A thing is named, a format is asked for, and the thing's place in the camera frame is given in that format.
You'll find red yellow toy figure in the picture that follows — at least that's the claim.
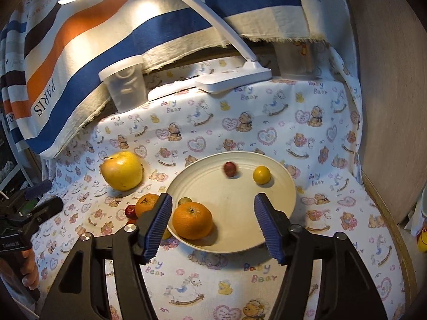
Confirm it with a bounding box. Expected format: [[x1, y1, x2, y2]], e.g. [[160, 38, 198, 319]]
[[418, 230, 427, 253]]

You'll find person's left hand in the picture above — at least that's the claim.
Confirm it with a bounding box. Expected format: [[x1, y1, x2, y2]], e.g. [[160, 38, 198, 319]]
[[0, 249, 39, 290]]

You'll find baby bear patterned cloth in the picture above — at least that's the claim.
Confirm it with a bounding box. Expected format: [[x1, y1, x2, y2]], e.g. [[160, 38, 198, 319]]
[[33, 44, 405, 319]]

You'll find round wooden board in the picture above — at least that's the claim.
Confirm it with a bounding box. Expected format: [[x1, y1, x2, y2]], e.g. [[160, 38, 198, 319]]
[[337, 0, 427, 224]]

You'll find yellow tomato front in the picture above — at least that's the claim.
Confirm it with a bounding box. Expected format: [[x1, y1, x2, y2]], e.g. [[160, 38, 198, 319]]
[[252, 165, 271, 185]]

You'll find cream round plate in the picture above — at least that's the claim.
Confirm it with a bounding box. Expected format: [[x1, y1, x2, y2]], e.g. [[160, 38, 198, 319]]
[[167, 151, 297, 254]]

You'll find translucent plastic container with lid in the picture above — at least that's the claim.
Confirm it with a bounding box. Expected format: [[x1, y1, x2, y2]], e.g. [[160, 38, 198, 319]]
[[98, 55, 148, 113]]

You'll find dark red cherry tomato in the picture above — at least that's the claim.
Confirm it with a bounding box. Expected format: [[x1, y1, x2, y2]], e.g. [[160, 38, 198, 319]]
[[223, 161, 238, 178]]

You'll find striped Paris towel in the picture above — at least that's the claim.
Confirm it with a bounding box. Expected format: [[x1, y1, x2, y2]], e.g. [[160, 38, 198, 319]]
[[1, 0, 325, 159]]

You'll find orange mandarin with stem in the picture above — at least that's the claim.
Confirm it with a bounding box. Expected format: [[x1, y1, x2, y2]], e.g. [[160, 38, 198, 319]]
[[135, 193, 159, 218]]

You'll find large yellow apple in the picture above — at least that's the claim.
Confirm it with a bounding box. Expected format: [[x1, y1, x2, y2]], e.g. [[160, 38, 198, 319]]
[[100, 151, 144, 191]]

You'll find small yellow tomato by plate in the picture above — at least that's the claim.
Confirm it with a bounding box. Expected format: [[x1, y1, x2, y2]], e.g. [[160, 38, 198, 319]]
[[162, 228, 172, 241]]

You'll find white desk lamp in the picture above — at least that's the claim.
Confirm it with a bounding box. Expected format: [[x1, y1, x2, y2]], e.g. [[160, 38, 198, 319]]
[[58, 0, 272, 94]]

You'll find small olive green fruit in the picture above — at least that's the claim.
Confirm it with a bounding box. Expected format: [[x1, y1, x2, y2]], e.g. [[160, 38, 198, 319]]
[[178, 197, 192, 206]]

